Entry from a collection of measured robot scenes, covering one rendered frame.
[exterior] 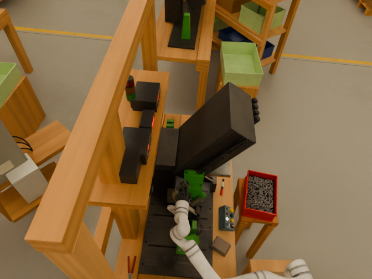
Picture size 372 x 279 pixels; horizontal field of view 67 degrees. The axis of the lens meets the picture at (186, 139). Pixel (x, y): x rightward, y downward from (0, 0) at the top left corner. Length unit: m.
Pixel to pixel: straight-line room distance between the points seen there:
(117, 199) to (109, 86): 0.47
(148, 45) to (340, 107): 3.14
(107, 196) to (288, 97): 3.41
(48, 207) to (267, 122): 3.26
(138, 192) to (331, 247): 2.26
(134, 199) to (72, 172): 0.44
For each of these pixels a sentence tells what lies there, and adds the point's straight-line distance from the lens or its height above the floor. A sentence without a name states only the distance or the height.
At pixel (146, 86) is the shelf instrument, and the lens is 1.55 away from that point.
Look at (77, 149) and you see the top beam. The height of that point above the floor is 1.94.
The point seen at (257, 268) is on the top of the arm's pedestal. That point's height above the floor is 0.85.
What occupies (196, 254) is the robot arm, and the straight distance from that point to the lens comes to 1.40.
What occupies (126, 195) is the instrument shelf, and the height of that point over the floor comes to 1.54.
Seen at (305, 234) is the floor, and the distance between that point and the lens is 3.06.
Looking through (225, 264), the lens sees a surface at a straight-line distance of 1.79.
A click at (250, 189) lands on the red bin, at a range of 2.06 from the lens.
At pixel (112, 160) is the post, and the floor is 1.72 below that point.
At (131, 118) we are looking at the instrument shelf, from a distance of 1.48.
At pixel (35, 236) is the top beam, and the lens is 0.77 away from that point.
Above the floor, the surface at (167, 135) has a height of 1.24.
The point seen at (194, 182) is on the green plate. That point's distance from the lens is 1.65.
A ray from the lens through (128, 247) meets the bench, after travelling 1.83.
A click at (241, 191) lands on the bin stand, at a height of 0.80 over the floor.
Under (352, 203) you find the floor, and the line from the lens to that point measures 3.46.
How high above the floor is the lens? 2.60
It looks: 50 degrees down
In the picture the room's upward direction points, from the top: 4 degrees clockwise
